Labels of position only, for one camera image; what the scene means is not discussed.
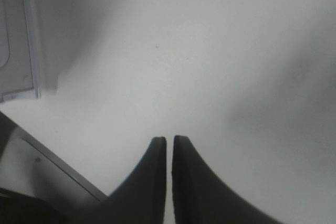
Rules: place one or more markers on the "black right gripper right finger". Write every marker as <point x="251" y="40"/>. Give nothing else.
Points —
<point x="199" y="196"/>

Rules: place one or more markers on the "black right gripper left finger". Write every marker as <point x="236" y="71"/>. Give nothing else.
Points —
<point x="141" y="197"/>

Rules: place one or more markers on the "white microwave door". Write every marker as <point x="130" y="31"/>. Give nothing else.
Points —
<point x="19" y="51"/>

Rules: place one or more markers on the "white microwave oven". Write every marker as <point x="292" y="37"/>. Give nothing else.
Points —
<point x="36" y="185"/>

